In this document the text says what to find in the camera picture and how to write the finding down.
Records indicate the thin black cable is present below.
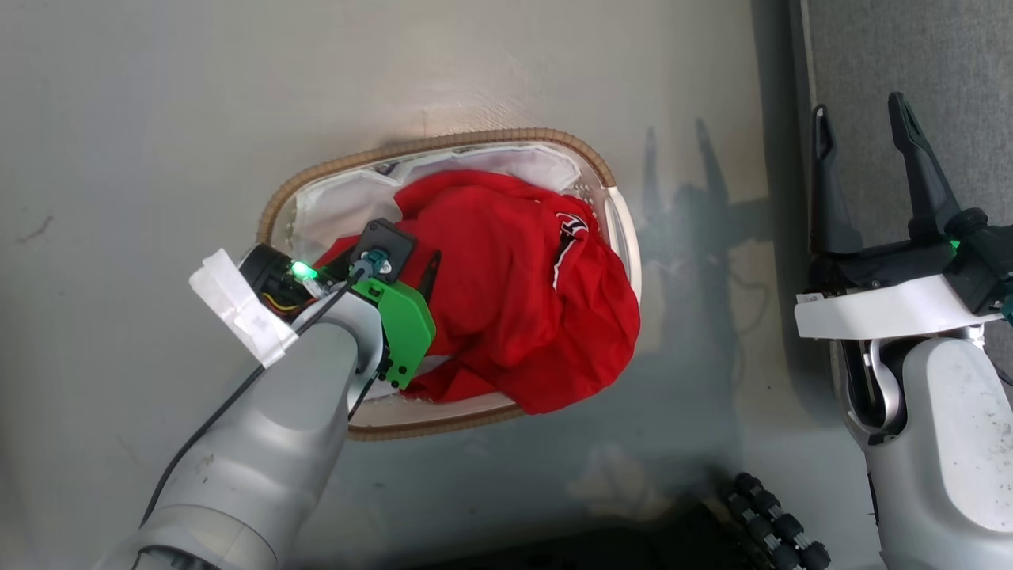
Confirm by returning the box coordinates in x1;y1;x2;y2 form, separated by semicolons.
139;273;373;527

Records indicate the red clothing with white print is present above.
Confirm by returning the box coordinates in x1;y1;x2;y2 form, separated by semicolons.
315;169;642;416

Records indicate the white taped bracket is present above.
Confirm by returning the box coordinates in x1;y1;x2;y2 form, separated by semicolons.
189;249;299;368

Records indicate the white wicker-rimmed laundry basket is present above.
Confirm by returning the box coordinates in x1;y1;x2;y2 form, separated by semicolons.
257;128;643;442

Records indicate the black ribbed roller wheel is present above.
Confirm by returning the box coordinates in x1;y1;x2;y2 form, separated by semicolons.
723;472;832;570

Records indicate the grey fabric sofa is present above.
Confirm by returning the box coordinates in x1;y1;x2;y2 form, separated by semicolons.
799;0;1013;373

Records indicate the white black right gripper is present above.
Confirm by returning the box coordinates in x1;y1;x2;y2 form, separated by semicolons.
795;92;1003;341

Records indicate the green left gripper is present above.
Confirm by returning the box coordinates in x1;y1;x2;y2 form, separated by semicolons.
351;251;442;390

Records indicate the white fabric basket liner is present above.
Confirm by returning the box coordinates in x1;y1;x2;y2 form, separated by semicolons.
294;146;588;266

